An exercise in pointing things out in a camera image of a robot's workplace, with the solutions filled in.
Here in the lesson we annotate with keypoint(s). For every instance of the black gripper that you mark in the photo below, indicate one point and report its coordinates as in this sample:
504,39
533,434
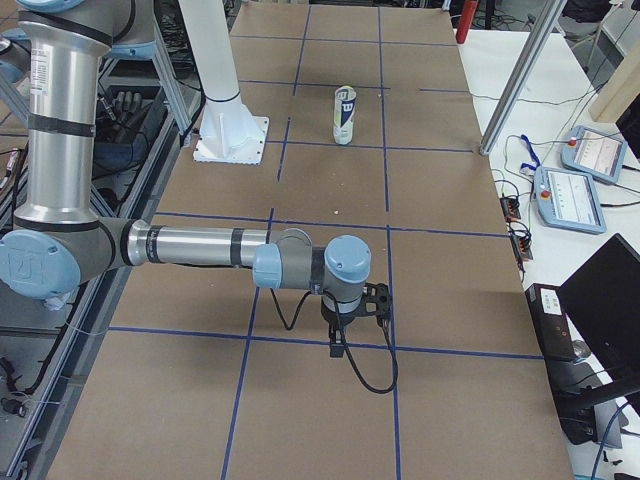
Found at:
332,318

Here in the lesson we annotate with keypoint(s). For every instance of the clear tennis ball can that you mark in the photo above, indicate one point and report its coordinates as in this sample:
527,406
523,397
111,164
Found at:
344,111

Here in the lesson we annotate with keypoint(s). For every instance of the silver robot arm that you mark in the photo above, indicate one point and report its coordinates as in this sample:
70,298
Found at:
58,243

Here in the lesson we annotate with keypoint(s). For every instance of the near orange terminal block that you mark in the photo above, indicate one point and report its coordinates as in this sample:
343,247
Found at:
521,239

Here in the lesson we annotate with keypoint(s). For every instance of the orange terminal block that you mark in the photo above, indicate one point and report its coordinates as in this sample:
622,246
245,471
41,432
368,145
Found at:
521,239
510,206

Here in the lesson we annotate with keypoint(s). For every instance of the black computer box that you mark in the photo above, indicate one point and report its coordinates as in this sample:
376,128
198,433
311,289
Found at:
563,355

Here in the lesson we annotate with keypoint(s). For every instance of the far orange terminal block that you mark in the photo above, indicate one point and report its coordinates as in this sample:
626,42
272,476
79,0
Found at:
510,206

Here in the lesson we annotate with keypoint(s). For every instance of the black monitor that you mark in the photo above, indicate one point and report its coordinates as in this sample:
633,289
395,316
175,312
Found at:
601,299

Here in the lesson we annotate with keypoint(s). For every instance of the near teach pendant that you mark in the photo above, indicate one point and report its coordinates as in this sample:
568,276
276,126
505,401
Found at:
568,200

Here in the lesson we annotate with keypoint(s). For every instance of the teach pendant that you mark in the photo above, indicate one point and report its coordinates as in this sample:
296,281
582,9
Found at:
596,153
568,200

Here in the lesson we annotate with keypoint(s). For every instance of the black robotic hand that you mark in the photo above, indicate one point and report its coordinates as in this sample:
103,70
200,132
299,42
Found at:
120,118

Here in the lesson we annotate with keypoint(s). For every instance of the far teach pendant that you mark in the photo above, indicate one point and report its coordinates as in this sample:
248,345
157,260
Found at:
596,153

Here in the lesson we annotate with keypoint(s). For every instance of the red fire extinguisher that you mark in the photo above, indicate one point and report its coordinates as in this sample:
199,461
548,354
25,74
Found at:
466,20

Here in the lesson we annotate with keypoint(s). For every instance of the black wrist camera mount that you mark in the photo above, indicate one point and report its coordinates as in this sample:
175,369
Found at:
376,301

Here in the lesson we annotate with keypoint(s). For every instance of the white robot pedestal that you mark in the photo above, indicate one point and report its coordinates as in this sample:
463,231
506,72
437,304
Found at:
228,132

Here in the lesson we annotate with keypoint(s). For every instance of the aluminium frame post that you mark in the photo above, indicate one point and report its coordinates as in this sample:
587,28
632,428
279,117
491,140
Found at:
532,49

